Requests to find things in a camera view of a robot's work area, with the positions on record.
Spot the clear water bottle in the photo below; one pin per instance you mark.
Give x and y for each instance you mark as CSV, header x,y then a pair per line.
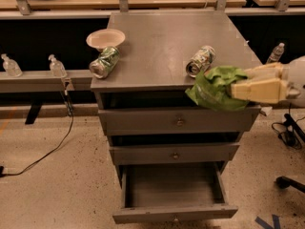
x,y
276,53

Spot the grey middle drawer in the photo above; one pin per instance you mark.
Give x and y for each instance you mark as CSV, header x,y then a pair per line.
x,y
172,153

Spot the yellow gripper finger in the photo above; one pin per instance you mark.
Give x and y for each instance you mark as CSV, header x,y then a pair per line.
x,y
271,70
270,90

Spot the black chair base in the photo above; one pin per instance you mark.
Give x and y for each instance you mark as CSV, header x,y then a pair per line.
x,y
285,182

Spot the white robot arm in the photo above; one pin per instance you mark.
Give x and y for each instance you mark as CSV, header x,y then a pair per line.
x,y
294,73

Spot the grey drawer cabinet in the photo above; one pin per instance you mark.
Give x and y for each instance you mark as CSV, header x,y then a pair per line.
x,y
151,70

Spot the green rice chip bag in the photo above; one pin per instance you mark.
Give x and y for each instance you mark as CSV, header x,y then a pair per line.
x,y
210,89

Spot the crushed green soda can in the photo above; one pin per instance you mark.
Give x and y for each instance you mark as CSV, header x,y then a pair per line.
x,y
103,65

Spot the grey top drawer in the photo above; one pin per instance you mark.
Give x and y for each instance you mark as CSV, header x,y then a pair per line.
x,y
175,120

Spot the clear pump bottle far left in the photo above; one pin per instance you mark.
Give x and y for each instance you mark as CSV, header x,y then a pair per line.
x,y
11,66

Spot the white green soda can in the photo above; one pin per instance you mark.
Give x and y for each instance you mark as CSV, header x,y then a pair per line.
x,y
201,61

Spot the grey metal bench rail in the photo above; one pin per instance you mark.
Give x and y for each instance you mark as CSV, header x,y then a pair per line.
x,y
44,81

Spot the clear pump bottle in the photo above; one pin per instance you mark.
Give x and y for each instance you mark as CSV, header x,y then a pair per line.
x,y
11,66
57,67

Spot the grey open bottom drawer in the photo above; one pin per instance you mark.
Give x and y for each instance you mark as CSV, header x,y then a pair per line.
x,y
172,192

